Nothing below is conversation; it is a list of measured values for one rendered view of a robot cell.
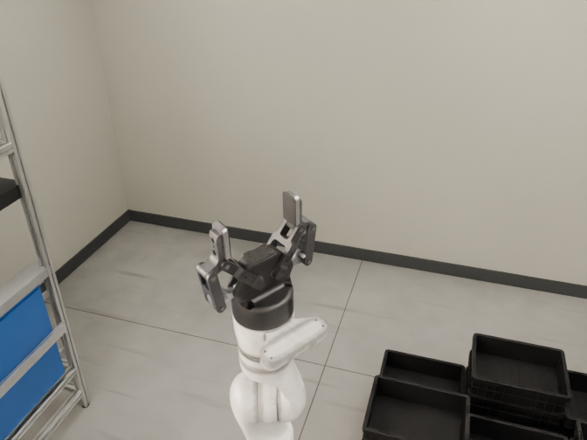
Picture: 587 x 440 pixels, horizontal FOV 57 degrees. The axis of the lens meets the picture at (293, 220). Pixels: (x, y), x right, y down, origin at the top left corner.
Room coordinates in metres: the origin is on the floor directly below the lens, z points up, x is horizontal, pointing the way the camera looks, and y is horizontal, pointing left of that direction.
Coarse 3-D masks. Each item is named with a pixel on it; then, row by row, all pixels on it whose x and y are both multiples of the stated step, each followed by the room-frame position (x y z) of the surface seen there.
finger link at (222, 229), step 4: (212, 224) 0.48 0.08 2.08; (216, 224) 0.47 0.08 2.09; (220, 224) 0.47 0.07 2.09; (212, 228) 0.48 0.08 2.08; (216, 228) 0.47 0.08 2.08; (220, 228) 0.47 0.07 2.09; (224, 228) 0.47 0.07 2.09; (220, 232) 0.47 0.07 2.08; (224, 232) 0.46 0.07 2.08; (228, 232) 0.47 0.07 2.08; (224, 236) 0.46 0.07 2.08; (228, 236) 0.47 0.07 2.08; (224, 240) 0.46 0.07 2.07; (228, 240) 0.47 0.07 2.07; (224, 244) 0.46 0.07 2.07; (228, 244) 0.47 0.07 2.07; (224, 248) 0.47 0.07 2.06; (228, 248) 0.47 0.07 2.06; (224, 252) 0.47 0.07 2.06; (228, 252) 0.47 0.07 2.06; (224, 256) 0.47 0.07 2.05; (228, 256) 0.47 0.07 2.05
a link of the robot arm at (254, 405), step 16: (240, 384) 0.52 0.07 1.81; (256, 384) 0.52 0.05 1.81; (240, 400) 0.50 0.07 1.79; (256, 400) 0.50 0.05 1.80; (272, 400) 0.50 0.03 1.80; (240, 416) 0.50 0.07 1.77; (256, 416) 0.49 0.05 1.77; (272, 416) 0.50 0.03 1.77; (256, 432) 0.50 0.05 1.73; (272, 432) 0.51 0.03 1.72; (288, 432) 0.52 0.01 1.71
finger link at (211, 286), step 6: (198, 264) 0.47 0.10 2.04; (198, 276) 0.47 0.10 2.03; (210, 276) 0.45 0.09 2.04; (216, 276) 0.46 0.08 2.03; (204, 282) 0.47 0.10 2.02; (210, 282) 0.45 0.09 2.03; (216, 282) 0.46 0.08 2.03; (204, 288) 0.47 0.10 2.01; (210, 288) 0.45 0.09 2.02; (216, 288) 0.46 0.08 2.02; (204, 294) 0.47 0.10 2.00; (210, 294) 0.46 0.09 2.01; (216, 294) 0.46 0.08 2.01; (222, 294) 0.46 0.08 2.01; (216, 300) 0.46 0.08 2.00; (222, 300) 0.46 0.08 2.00; (216, 306) 0.46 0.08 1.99; (222, 306) 0.46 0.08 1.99; (222, 312) 0.46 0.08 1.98
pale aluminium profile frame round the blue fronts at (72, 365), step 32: (0, 96) 2.02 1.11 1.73; (0, 128) 2.02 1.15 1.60; (32, 192) 2.05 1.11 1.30; (32, 224) 2.02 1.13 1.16; (64, 320) 2.03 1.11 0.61; (32, 352) 1.81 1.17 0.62; (64, 352) 2.02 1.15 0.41; (0, 384) 1.62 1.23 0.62; (64, 384) 1.93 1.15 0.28; (32, 416) 1.71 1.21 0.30; (64, 416) 1.87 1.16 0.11
